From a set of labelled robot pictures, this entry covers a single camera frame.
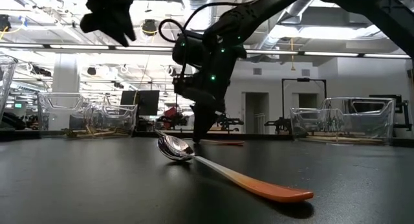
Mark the long ceiling light bar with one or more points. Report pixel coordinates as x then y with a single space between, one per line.
323 53

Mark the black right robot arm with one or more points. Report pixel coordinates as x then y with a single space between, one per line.
239 20

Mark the black slanted equipment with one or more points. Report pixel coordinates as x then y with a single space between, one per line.
20 123

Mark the small round ceiling camera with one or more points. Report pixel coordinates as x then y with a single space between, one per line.
91 71
169 71

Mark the black metal frame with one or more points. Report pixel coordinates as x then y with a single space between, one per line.
304 79

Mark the red object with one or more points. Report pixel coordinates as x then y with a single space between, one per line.
170 112

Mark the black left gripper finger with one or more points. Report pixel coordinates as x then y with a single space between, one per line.
130 29
119 33

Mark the black computer monitor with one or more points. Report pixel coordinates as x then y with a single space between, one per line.
147 102

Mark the black background robot arm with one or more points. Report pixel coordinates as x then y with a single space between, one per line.
233 122
276 123

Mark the black equipment stand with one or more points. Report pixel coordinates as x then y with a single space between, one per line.
404 107

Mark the small wall vent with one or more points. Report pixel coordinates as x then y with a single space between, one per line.
257 71
305 72

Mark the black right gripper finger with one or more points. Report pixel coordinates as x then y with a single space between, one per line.
203 123

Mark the clear plastic bin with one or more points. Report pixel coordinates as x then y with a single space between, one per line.
386 120
45 114

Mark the green lit sign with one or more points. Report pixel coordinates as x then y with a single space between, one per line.
18 105

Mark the black ceiling device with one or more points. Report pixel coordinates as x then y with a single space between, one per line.
4 23

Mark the black ceiling dome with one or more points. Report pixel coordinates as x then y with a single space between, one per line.
149 27

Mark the gold knife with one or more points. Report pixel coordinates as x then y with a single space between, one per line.
323 137
343 141

